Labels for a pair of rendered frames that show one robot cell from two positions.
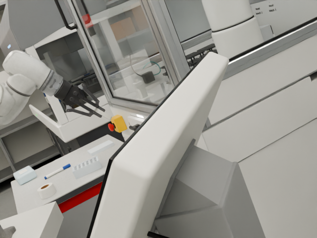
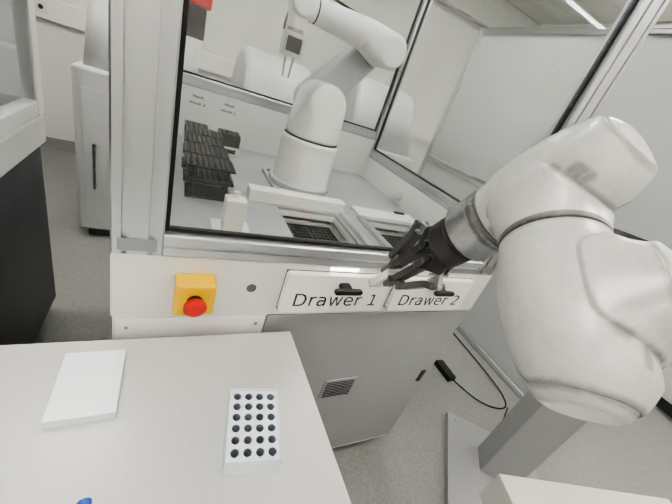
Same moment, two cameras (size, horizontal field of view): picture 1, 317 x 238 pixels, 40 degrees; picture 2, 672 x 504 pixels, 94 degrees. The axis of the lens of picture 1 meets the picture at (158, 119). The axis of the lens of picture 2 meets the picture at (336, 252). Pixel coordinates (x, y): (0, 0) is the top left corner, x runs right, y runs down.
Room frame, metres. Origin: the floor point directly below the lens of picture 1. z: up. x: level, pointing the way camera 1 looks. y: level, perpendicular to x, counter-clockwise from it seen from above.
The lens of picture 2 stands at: (1.95, 0.71, 1.30)
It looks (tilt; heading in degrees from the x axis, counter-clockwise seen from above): 26 degrees down; 256
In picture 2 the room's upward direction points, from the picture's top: 20 degrees clockwise
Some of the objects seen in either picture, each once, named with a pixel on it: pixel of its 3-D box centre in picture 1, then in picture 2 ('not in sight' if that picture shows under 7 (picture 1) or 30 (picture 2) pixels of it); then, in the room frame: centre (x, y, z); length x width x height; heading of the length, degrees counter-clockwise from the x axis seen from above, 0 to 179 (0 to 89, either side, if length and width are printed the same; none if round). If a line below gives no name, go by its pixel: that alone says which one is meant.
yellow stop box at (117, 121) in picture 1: (118, 123); (194, 294); (2.05, 0.19, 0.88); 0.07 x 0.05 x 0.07; 17
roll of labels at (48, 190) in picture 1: (46, 191); not in sight; (1.79, 0.56, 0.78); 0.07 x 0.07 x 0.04
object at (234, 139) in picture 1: (243, 83); (299, 210); (1.85, -0.40, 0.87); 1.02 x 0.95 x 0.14; 17
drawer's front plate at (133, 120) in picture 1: (144, 131); (338, 292); (1.74, 0.07, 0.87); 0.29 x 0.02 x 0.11; 17
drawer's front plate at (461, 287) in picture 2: not in sight; (431, 293); (1.44, -0.02, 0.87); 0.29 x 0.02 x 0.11; 17
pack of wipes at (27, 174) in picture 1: (24, 174); not in sight; (2.18, 0.74, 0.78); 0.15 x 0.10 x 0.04; 22
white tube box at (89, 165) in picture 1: (87, 167); (252, 428); (1.90, 0.38, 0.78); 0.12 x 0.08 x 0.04; 98
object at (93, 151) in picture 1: (100, 148); (89, 384); (2.17, 0.33, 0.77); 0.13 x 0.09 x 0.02; 108
